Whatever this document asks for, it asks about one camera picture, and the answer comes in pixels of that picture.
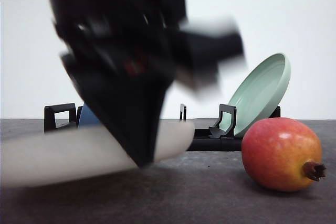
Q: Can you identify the green plate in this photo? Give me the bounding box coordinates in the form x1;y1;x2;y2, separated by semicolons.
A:
220;53;291;136

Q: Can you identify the white plate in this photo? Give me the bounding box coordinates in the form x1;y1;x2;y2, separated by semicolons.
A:
0;120;195;188

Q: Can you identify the blue plate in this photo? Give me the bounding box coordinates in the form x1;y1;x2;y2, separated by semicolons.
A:
79;103;102;126

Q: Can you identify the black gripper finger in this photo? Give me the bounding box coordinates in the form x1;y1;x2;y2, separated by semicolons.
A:
61;54;173;167

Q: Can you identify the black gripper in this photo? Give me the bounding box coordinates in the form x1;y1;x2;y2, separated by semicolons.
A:
47;0;244;91

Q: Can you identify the black plate rack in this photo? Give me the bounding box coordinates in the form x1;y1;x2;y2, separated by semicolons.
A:
44;103;281;151

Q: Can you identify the red pomegranate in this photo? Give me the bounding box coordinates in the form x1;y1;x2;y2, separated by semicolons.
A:
241;117;327;192

